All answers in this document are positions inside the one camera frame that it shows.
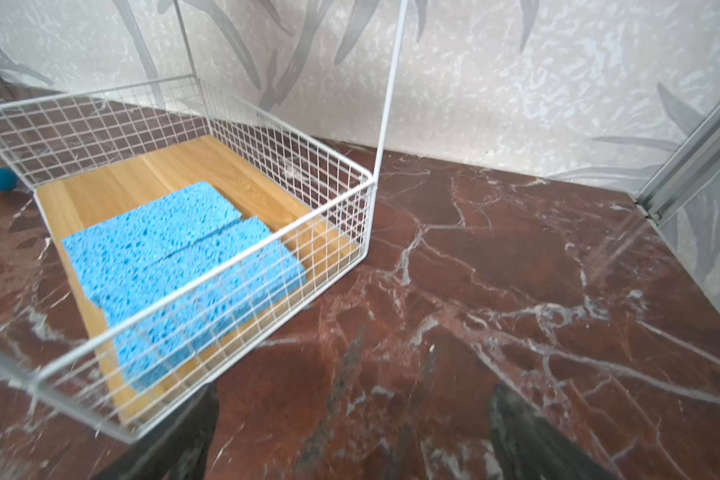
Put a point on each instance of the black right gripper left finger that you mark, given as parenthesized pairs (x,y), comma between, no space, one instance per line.
(177,448)

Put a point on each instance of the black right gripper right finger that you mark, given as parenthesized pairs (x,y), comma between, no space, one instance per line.
(527,446)

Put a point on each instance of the blue cellulose sponge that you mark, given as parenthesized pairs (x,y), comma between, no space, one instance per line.
(106,255)
(150,350)

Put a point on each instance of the white wire wooden shelf rack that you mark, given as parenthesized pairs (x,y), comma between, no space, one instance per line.
(89,157)

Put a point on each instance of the aluminium frame profile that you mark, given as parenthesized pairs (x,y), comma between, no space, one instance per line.
(688,170)

